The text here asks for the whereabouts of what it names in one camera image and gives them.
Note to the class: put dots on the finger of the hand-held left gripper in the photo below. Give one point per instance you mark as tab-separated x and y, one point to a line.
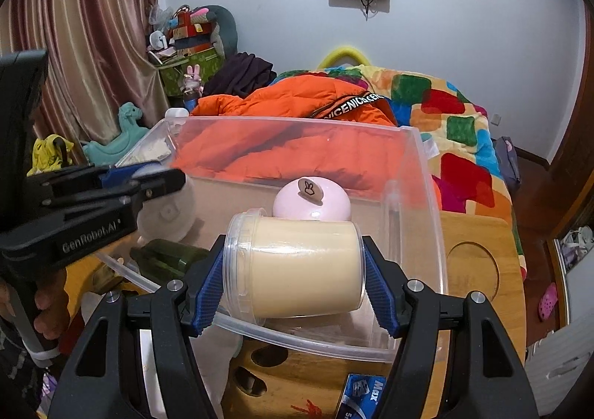
125	175
93	208

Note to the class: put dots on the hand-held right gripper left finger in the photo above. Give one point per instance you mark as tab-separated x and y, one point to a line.
206	293

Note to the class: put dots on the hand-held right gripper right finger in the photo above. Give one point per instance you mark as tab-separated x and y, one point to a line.
378	298

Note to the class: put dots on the clear plastic storage box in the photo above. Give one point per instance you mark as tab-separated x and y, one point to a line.
413	224

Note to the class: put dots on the cream plastic jar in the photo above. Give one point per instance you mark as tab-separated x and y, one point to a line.
297	266

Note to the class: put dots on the wooden desktop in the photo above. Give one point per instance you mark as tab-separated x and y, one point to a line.
473	261

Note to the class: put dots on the person's left hand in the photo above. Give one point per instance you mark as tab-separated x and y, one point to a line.
48	307

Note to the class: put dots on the teal rocking horse toy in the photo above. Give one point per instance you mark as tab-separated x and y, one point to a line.
125	140

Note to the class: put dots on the clear tape roll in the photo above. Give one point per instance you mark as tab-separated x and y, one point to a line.
167	215

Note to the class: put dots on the dark green bottle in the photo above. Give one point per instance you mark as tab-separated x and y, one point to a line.
162	256

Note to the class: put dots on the yellow cloth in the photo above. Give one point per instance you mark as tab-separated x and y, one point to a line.
46	154

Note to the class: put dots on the white round cap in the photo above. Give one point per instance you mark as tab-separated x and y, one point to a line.
176	113

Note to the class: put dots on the small blue box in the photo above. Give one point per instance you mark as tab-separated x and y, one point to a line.
364	396

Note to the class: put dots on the pink round case rabbit tag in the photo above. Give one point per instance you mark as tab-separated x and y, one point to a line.
325	205

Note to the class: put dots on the pink rabbit bottle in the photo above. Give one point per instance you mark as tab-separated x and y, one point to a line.
192	85

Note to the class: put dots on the green printed box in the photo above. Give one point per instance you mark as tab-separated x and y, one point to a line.
176	73

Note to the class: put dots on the small white fan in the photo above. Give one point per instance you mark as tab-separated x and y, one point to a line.
158	39

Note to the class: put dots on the striped brown curtain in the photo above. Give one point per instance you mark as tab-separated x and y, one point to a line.
93	29

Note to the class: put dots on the dark purple cloth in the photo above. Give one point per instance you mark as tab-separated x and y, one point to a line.
241	73

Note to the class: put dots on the red brown box stack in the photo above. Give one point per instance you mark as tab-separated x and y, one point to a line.
190	31

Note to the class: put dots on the pink shoe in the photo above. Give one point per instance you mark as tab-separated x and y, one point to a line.
547	303

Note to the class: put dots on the orange jacket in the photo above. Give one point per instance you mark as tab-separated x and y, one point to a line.
287	99

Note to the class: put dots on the grey round cushion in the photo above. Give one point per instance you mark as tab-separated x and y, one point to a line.
227	24

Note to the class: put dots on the grey backpack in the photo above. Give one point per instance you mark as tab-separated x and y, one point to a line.
508	164

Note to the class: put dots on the colourful patchwork blanket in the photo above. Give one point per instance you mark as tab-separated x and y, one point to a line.
464	131

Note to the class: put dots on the white cabinet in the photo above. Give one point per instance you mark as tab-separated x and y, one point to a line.
566	363

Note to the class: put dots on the white wall socket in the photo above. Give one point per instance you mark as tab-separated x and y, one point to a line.
496	119

